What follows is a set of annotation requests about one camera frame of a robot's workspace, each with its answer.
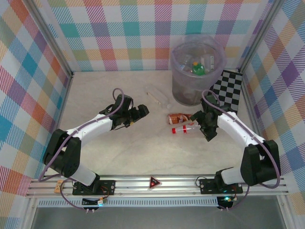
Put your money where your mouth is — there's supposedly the clear bottle red cap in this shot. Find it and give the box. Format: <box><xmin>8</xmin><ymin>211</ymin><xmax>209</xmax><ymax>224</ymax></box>
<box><xmin>171</xmin><ymin>123</ymin><xmax>203</xmax><ymax>135</ymax></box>

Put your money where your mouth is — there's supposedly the green plastic bottle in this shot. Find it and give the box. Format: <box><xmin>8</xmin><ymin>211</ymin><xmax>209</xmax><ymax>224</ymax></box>
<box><xmin>192</xmin><ymin>61</ymin><xmax>206</xmax><ymax>76</ymax></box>

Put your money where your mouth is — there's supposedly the clear bottle blue cap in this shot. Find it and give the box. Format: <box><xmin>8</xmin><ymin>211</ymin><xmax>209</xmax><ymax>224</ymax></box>
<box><xmin>200</xmin><ymin>54</ymin><xmax>215</xmax><ymax>70</ymax></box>

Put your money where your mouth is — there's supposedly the grey round waste bin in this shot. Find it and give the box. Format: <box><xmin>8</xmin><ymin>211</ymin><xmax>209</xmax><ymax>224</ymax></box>
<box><xmin>173</xmin><ymin>78</ymin><xmax>215</xmax><ymax>107</ymax></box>

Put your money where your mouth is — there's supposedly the translucent plastic trash bin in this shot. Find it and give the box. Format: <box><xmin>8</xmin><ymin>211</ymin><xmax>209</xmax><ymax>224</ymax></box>
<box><xmin>170</xmin><ymin>34</ymin><xmax>227</xmax><ymax>90</ymax></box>

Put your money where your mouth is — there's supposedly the large clear plastic bottle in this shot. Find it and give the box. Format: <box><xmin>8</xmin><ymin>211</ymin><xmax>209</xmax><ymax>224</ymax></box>
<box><xmin>144</xmin><ymin>85</ymin><xmax>172</xmax><ymax>109</ymax></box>

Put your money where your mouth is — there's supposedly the brown orange drink bottle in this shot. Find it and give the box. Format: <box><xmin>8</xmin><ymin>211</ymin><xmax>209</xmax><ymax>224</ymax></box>
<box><xmin>166</xmin><ymin>112</ymin><xmax>193</xmax><ymax>125</ymax></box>

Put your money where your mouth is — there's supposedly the black grey checkerboard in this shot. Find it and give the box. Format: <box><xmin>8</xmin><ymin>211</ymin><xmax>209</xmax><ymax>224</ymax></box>
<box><xmin>208</xmin><ymin>69</ymin><xmax>244</xmax><ymax>115</ymax></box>

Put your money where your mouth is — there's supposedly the small black controller board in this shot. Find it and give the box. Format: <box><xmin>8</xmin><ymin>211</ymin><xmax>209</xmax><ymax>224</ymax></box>
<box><xmin>82</xmin><ymin>197</ymin><xmax>107</xmax><ymax>207</ymax></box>
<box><xmin>216</xmin><ymin>195</ymin><xmax>235</xmax><ymax>209</ymax></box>

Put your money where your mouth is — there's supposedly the red triangle sign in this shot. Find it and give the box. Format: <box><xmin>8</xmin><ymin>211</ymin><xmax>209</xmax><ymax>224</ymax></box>
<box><xmin>149</xmin><ymin>176</ymin><xmax>162</xmax><ymax>191</ymax></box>

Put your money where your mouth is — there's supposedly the small wooden tag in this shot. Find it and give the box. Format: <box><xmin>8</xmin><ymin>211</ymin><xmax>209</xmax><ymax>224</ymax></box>
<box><xmin>54</xmin><ymin>180</ymin><xmax>64</xmax><ymax>194</ymax></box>

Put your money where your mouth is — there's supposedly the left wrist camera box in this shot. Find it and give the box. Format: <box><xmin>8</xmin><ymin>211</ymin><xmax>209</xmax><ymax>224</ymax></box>
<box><xmin>113</xmin><ymin>94</ymin><xmax>133</xmax><ymax>111</ymax></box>

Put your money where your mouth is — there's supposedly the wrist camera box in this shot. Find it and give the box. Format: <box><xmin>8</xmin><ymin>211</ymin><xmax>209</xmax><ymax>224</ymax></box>
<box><xmin>113</xmin><ymin>94</ymin><xmax>133</xmax><ymax>111</ymax></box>
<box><xmin>201</xmin><ymin>94</ymin><xmax>221</xmax><ymax>111</ymax></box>

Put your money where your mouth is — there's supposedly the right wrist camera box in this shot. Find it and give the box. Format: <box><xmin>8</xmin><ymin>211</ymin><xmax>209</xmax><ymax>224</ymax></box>
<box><xmin>201</xmin><ymin>94</ymin><xmax>221</xmax><ymax>111</ymax></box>

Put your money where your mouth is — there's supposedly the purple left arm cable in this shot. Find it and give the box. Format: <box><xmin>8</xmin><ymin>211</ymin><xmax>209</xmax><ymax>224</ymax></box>
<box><xmin>38</xmin><ymin>87</ymin><xmax>126</xmax><ymax>212</ymax></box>

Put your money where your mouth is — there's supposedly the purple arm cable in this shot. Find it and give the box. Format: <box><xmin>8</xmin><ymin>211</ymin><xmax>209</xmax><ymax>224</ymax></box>
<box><xmin>201</xmin><ymin>89</ymin><xmax>282</xmax><ymax>212</ymax></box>
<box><xmin>38</xmin><ymin>87</ymin><xmax>126</xmax><ymax>212</ymax></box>

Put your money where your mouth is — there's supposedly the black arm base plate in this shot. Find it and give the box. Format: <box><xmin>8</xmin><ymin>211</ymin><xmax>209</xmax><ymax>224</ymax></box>
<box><xmin>72</xmin><ymin>179</ymin><xmax>116</xmax><ymax>197</ymax></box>
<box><xmin>199</xmin><ymin>177</ymin><xmax>244</xmax><ymax>195</ymax></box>

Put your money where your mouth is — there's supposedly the aluminium mounting rail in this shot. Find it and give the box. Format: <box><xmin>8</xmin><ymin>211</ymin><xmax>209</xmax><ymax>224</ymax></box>
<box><xmin>26</xmin><ymin>175</ymin><xmax>290</xmax><ymax>198</ymax></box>

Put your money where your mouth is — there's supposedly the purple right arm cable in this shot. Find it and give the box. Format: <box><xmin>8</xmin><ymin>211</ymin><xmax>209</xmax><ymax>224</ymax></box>
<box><xmin>201</xmin><ymin>89</ymin><xmax>282</xmax><ymax>212</ymax></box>

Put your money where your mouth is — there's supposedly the white slotted cable duct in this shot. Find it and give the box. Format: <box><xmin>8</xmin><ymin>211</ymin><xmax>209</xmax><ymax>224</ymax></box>
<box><xmin>38</xmin><ymin>197</ymin><xmax>219</xmax><ymax>208</ymax></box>

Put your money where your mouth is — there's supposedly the aluminium corner post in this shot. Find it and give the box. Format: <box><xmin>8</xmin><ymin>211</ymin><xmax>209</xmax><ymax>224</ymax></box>
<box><xmin>28</xmin><ymin>0</ymin><xmax>74</xmax><ymax>78</ymax></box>
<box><xmin>238</xmin><ymin>0</ymin><xmax>285</xmax><ymax>72</ymax></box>

